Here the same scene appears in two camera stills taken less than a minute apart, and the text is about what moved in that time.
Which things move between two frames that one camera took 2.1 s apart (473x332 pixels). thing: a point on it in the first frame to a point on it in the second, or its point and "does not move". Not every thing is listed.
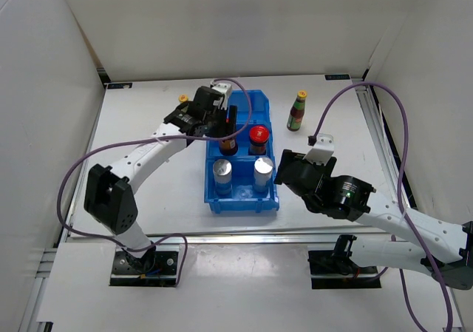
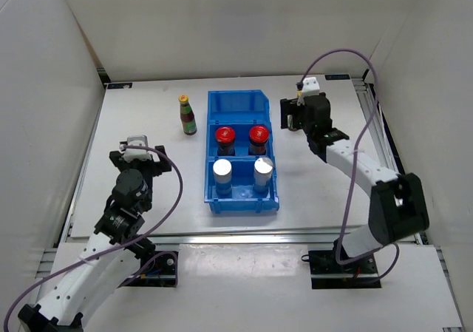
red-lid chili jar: (228, 146) does not move
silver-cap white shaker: (263, 168) does not move
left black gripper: (228, 128) to (158, 166)
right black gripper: (288, 156) to (287, 107)
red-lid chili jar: (259, 136) does not move
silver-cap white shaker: (222, 169) does not move
